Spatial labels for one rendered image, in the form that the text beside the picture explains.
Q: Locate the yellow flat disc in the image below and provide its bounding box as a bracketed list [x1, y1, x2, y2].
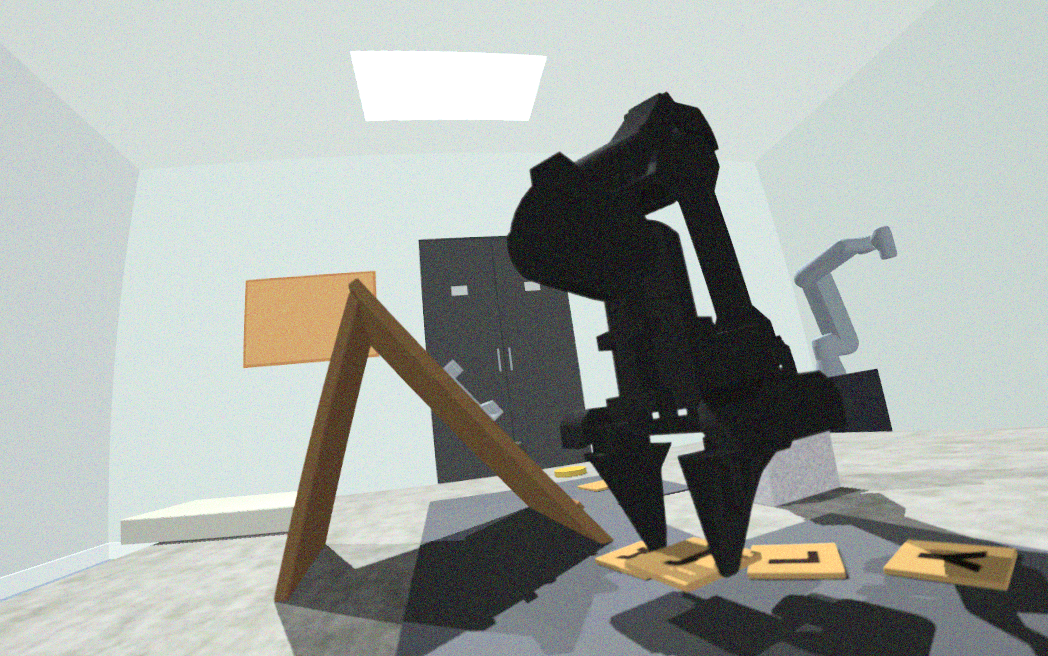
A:
[554, 466, 587, 478]

